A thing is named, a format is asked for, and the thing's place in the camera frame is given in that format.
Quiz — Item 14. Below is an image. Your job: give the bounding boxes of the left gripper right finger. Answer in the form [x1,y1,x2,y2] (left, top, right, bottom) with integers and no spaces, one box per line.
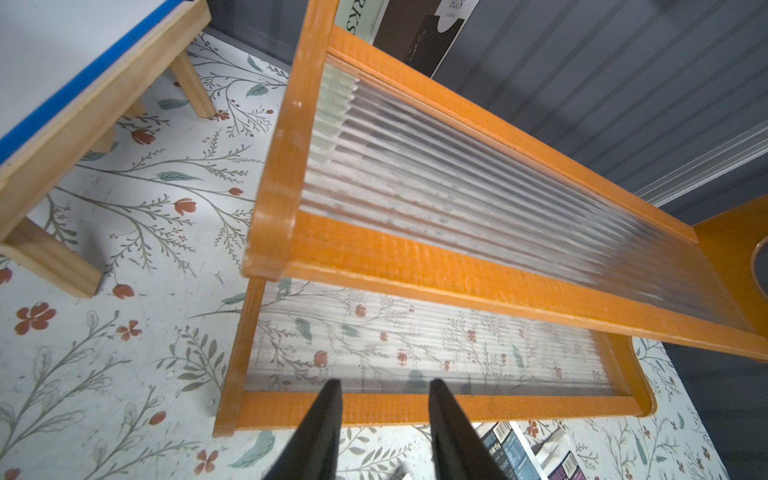
[428,379,506,480]

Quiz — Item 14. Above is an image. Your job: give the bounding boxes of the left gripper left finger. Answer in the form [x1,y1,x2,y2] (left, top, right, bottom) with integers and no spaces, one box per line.
[264,379,343,480]

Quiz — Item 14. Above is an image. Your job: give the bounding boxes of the blue coffee bag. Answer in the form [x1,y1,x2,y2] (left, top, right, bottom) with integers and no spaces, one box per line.
[475,421,546,480]

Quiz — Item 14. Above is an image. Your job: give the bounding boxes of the purple coffee bag right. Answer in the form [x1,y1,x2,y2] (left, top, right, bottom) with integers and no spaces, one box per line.
[535,428,587,480]

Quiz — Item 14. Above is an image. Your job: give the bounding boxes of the orange wooden two-tier shelf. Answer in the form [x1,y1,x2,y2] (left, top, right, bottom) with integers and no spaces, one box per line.
[213,1,767,437]

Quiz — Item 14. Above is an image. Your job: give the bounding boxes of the blue framed whiteboard easel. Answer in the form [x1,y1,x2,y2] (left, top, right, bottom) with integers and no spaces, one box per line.
[1,1,216,298]

